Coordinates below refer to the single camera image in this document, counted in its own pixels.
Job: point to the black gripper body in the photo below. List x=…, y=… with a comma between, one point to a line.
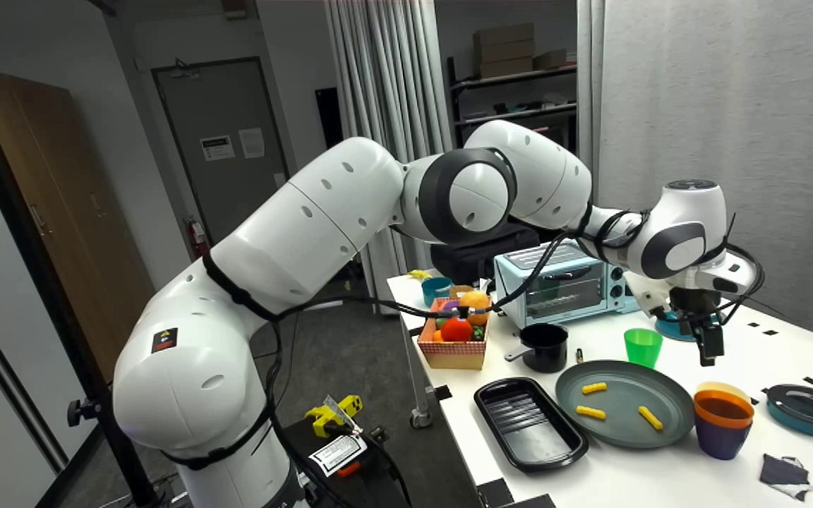
x=700, y=312

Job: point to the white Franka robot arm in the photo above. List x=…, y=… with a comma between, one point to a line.
x=312, y=228

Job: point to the gray round plate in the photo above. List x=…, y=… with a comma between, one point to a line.
x=622, y=436

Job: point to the small teal dish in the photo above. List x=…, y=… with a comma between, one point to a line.
x=669, y=328

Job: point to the orange plastic cup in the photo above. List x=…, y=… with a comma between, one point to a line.
x=724, y=412

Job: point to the green translucent plastic cup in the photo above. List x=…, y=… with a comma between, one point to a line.
x=642, y=350

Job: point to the yellow toy fry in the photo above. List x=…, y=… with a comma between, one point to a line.
x=593, y=387
x=591, y=412
x=651, y=418

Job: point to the purple plastic cup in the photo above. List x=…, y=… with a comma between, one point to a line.
x=720, y=445

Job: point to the black pan lid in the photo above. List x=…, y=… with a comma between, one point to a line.
x=809, y=404

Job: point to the black and copper battery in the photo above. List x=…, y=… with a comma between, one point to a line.
x=579, y=356

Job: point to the dark cloth patch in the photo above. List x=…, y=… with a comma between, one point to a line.
x=786, y=472

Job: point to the black rectangular plastic tray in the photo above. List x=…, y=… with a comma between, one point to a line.
x=528, y=428

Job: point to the orange toy fruit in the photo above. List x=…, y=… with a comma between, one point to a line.
x=476, y=301

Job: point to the black tape strip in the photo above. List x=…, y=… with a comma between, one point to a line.
x=533, y=503
x=493, y=496
x=442, y=390

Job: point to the white curtain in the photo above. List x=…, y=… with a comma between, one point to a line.
x=388, y=75
x=591, y=95

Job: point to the red toy vegetable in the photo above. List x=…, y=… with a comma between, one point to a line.
x=456, y=328

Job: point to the checkered cardboard produce box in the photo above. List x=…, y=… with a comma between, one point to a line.
x=452, y=356

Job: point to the teal cup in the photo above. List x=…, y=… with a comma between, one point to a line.
x=436, y=290

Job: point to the dark storage shelf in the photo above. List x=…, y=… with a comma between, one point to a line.
x=508, y=101

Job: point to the thin pole with black base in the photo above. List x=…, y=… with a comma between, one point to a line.
x=418, y=377

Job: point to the brown cardboard box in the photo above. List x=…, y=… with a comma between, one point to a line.
x=505, y=50

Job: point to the yellow tool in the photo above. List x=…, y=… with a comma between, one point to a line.
x=332, y=415

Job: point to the white label card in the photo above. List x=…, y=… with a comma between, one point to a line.
x=337, y=455

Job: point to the white paper sign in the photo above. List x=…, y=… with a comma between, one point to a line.
x=253, y=142
x=219, y=147

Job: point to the gray door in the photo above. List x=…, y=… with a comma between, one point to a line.
x=227, y=206

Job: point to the red fire extinguisher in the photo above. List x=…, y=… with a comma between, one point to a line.
x=199, y=242

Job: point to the black round knob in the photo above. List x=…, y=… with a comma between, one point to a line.
x=80, y=412

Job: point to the brown wooden panel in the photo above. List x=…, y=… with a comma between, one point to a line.
x=48, y=206

